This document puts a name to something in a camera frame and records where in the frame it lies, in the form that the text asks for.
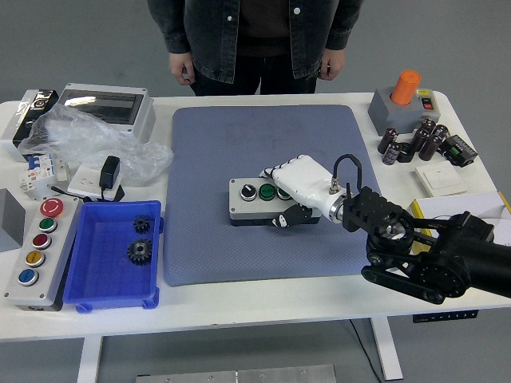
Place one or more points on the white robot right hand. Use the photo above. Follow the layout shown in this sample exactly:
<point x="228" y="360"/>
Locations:
<point x="303" y="179"/>

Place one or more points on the person's right hand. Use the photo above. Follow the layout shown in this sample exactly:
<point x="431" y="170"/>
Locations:
<point x="179" y="68"/>

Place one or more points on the person's left hand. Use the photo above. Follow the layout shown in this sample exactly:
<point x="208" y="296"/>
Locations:
<point x="333" y="65"/>

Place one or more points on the grey four-button control box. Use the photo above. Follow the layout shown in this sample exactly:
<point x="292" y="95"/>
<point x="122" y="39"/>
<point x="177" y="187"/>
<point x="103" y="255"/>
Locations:
<point x="247" y="207"/>

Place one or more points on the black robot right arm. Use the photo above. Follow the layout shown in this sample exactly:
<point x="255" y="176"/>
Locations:
<point x="439" y="251"/>

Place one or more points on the grey five-button control box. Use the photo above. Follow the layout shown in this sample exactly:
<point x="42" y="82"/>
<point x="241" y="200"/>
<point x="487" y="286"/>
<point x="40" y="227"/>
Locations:
<point x="40" y="255"/>

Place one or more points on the orange cylinder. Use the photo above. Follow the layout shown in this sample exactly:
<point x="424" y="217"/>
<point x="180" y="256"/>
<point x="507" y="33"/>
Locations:
<point x="405" y="85"/>

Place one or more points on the person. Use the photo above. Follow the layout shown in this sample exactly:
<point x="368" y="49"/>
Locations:
<point x="255" y="36"/>

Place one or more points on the grey-blue padded mat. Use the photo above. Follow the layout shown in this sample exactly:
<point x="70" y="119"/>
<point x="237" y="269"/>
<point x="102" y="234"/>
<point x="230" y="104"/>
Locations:
<point x="223" y="151"/>

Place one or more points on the grey distribution box clear lid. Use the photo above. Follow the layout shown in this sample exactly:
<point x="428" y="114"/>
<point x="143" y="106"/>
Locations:
<point x="104" y="105"/>

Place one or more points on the black capacitor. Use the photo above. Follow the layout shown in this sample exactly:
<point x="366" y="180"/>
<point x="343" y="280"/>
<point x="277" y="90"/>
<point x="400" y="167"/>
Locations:
<point x="429" y="148"/>
<point x="391" y="155"/>
<point x="388" y="139"/>
<point x="418" y="140"/>
<point x="441" y="131"/>
<point x="427" y="125"/>

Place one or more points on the black capacitor holder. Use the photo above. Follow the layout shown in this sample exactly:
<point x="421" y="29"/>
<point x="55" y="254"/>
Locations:
<point x="406" y="153"/>

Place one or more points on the clear plastic bag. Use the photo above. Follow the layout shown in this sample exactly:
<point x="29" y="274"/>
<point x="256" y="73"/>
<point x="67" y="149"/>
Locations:
<point x="84" y="135"/>

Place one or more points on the black power adapter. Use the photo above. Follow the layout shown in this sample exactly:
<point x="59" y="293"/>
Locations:
<point x="109" y="171"/>

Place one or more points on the black module with green terminal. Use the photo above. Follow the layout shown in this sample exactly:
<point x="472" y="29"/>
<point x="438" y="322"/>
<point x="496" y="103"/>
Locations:
<point x="459" y="151"/>

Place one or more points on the small black gear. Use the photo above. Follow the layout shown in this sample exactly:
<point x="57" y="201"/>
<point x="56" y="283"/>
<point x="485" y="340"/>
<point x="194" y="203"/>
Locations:
<point x="141" y="225"/>

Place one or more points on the white box with shiny black device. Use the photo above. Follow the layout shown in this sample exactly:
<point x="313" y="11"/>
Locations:
<point x="16" y="119"/>

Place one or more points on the white circuit breaker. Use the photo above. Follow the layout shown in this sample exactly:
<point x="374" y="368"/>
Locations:
<point x="38" y="171"/>

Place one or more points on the white and yellow box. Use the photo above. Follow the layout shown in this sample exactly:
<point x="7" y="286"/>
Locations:
<point x="479" y="203"/>

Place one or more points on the large black gear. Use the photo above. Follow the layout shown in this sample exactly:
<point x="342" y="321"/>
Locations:
<point x="140" y="250"/>

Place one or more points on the white table leg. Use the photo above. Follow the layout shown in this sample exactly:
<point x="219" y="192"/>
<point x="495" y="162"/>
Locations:
<point x="387" y="351"/>
<point x="88" y="359"/>

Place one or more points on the black table control panel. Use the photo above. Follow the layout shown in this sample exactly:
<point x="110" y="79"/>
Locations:
<point x="445" y="316"/>

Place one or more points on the grey metal plate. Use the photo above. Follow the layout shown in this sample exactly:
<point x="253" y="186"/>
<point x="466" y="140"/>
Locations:
<point x="235" y="375"/>

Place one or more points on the blue plastic bin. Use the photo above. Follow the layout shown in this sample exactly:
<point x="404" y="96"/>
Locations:
<point x="104" y="279"/>

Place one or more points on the grey metal box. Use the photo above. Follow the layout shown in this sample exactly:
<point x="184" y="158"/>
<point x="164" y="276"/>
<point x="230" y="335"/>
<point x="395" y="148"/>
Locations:
<point x="10" y="219"/>

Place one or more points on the grey switch box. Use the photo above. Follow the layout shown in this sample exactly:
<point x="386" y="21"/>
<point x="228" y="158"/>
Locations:
<point x="389" y="115"/>

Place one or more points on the white wall switch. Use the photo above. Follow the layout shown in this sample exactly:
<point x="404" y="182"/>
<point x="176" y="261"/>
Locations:
<point x="439" y="179"/>

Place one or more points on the white wall socket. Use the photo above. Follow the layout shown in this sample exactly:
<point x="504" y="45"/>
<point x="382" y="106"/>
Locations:
<point x="84" y="181"/>

